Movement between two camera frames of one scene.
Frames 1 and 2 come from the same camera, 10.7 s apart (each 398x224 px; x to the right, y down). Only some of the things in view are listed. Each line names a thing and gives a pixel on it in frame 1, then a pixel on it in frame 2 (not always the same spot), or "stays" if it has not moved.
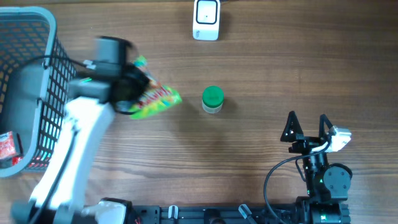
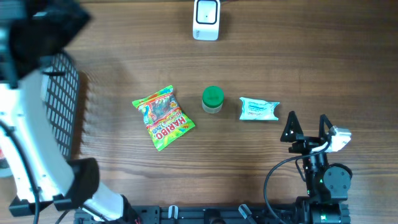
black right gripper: (305, 142) stays
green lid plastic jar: (212, 99) stays
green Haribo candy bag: (156, 98) -> (165, 119)
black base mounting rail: (215, 214) stays
